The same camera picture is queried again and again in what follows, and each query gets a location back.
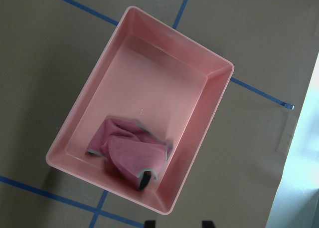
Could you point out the pink plastic bin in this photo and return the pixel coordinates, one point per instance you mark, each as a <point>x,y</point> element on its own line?
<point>151,74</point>

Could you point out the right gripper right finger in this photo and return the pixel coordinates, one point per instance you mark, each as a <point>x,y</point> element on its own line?
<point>207,224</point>

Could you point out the pink grey-edged cloth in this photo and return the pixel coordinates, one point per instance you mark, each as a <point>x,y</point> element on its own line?
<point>135,152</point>

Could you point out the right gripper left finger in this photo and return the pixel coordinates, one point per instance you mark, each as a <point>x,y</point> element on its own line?
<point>150,224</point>

